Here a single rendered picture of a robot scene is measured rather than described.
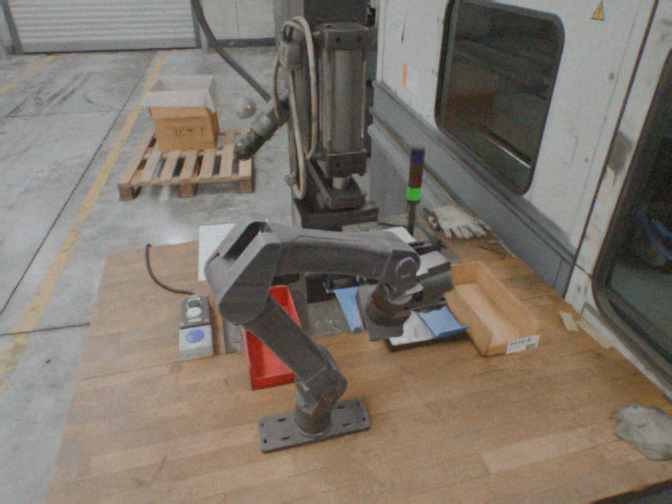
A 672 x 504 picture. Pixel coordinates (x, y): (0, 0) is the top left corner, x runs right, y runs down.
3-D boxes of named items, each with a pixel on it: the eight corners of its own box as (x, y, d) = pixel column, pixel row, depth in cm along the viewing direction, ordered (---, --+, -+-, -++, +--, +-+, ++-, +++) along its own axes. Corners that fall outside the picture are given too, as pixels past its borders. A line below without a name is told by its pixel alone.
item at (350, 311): (354, 338, 95) (355, 327, 93) (334, 291, 107) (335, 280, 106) (388, 333, 97) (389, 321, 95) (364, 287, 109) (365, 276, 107)
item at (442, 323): (439, 342, 104) (441, 332, 102) (408, 300, 116) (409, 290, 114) (468, 335, 106) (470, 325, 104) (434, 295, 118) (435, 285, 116)
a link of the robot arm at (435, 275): (427, 274, 88) (430, 217, 81) (456, 301, 81) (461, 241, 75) (371, 294, 84) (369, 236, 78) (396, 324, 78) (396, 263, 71)
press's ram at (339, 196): (302, 245, 108) (296, 111, 92) (282, 195, 129) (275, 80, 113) (379, 234, 112) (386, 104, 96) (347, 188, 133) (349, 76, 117)
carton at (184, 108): (164, 129, 468) (153, 75, 441) (227, 127, 474) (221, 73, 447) (150, 154, 411) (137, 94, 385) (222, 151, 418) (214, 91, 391)
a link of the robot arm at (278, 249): (400, 227, 79) (216, 207, 64) (431, 254, 72) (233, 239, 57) (376, 290, 84) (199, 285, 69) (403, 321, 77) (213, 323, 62)
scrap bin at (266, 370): (251, 391, 95) (248, 369, 92) (239, 312, 115) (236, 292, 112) (311, 379, 98) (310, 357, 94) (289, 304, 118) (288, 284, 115)
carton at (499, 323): (483, 361, 103) (489, 333, 99) (433, 292, 124) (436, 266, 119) (535, 350, 106) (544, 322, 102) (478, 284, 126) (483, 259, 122)
